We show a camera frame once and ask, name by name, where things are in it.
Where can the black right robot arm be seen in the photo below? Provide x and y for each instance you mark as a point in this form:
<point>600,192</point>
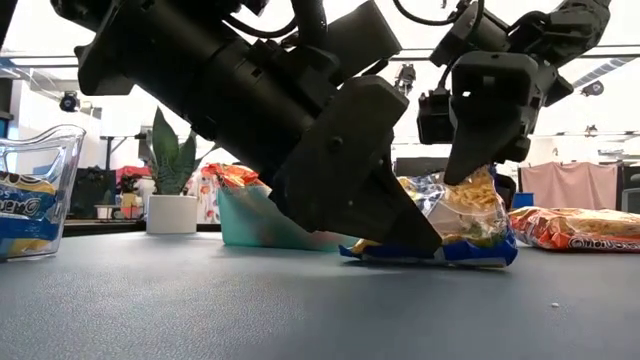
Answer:
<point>570,30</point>

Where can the blue storage bin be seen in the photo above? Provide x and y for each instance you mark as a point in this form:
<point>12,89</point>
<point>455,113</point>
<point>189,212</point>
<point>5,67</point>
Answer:
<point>523,200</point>

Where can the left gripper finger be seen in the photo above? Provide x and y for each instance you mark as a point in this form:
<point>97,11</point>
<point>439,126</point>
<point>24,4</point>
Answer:
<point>350,190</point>
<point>284,195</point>

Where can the black ceiling spotlight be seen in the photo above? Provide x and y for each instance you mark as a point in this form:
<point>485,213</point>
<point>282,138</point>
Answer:
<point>593,88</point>
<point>406,77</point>
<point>69,101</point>

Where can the clear plastic bin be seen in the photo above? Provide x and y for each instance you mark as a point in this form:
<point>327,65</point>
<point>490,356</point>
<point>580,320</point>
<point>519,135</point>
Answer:
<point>70,150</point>

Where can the blue ramen packet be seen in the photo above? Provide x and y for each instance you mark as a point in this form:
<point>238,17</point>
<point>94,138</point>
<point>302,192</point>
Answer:
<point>25,210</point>
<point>470,215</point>

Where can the green plastic tray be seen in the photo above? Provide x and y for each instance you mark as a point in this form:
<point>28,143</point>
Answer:
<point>250,220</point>

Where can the snake plant in white pot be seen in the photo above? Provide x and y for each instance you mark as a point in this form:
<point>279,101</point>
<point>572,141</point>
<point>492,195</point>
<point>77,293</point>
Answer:
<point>172,215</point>

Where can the orange chicken ramen packet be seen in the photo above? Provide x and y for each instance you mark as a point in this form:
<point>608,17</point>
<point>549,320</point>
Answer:
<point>232,175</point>
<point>575,230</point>

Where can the black metal rig frame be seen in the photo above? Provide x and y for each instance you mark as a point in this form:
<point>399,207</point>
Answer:
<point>100,227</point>

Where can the beige cloth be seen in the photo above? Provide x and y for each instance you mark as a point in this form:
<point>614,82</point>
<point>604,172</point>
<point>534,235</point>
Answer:
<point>570,185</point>

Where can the black computer monitor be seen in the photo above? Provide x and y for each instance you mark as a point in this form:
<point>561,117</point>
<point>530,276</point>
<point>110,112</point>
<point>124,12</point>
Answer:
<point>420,167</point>

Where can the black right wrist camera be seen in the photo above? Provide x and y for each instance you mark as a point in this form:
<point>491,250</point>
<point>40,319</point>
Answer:
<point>434,120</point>

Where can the red cloth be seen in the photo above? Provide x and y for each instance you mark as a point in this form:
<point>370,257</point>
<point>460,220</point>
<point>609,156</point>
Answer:
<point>132,173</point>

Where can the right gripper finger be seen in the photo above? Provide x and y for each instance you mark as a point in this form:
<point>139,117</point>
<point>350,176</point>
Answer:
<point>505,185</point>
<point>470,150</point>

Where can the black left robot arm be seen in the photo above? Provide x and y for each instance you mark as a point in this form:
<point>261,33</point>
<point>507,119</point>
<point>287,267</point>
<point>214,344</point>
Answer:
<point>190,65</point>

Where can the floral print cloth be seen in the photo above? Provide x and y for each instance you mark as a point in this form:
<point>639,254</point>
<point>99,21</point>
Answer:
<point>197,195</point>

